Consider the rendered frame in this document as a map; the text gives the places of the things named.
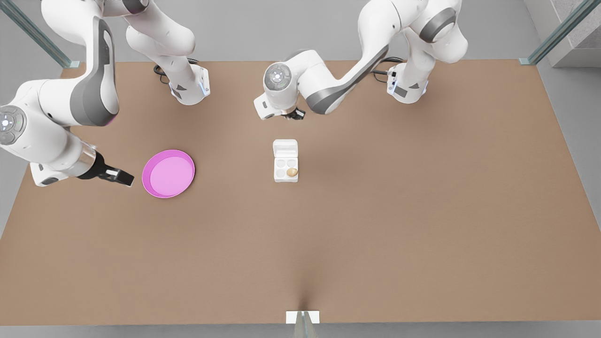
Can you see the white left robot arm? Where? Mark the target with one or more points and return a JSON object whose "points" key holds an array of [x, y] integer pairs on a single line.
{"points": [[338, 84]]}

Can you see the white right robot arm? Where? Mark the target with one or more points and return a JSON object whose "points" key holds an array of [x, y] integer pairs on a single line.
{"points": [[56, 98]]}

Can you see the white egg box lid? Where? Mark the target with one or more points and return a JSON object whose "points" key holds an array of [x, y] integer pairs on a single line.
{"points": [[285, 149]]}

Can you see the brown egg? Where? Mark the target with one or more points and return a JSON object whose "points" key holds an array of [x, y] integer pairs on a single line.
{"points": [[292, 172]]}

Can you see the white egg box base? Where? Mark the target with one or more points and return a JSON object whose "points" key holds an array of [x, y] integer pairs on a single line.
{"points": [[282, 172]]}

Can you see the pink round plate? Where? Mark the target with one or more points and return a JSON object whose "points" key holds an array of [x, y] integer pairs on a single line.
{"points": [[168, 174]]}

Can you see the silver frame post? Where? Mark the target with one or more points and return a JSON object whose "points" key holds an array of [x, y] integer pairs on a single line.
{"points": [[303, 321], [37, 35], [558, 33]]}

